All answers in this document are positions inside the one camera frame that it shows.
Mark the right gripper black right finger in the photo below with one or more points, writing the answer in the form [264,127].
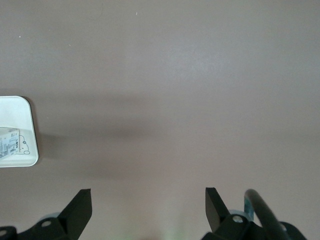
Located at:
[217,215]

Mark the white rectangular rabbit tray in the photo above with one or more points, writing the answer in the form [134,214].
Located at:
[20,115]

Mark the blue white milk carton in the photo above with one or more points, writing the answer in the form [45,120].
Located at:
[8,143]

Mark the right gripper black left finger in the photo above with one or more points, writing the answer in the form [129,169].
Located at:
[75,215]

